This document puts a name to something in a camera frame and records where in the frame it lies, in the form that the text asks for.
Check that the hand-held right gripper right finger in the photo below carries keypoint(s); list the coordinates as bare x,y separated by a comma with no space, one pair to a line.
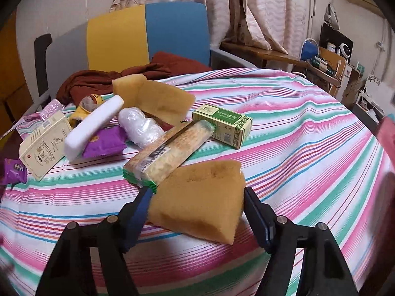
257,219

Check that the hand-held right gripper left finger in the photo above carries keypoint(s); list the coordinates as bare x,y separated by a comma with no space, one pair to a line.
139,212

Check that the large yellow-brown sponge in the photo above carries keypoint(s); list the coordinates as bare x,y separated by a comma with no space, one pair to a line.
197,200

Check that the green-wrapped cracker packet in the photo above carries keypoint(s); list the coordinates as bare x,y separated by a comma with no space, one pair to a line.
172,154

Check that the purple snack packet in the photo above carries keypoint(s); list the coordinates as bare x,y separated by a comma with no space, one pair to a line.
14,171
106,143

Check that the clear plastic bag bundle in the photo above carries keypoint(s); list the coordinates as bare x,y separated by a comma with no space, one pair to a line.
140,128

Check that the white foam block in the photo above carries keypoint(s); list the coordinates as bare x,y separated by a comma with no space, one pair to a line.
92,126

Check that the green carton box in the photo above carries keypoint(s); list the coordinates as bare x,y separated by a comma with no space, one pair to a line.
223,126

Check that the cream carton box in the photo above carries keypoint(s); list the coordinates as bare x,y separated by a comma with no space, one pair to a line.
46,146

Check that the striped tablecloth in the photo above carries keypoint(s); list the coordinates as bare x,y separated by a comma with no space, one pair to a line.
293,160

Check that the flat yellow sponge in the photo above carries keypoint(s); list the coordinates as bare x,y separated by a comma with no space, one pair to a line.
163,101

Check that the thick yellow sponge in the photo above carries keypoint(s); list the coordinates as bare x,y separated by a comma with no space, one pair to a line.
128,86

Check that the pink plastic piece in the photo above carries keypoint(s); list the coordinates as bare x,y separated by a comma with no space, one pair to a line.
51,109

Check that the brown cloth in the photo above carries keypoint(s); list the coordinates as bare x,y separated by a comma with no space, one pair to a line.
92,81

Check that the wooden side desk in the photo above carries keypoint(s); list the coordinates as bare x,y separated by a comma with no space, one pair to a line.
271,56

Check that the blue desk fan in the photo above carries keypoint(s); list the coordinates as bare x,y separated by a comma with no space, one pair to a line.
310,49

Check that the white round device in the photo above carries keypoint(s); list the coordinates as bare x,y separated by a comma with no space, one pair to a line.
344,55

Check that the orange wooden wardrobe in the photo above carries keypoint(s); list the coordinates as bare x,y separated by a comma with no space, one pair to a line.
12,77

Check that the grey yellow blue chair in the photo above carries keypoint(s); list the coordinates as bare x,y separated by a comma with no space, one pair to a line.
176,30

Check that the black monitor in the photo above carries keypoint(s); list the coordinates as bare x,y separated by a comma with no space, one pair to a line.
334,35

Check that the patterned curtain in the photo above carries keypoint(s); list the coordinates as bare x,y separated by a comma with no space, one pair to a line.
271,12

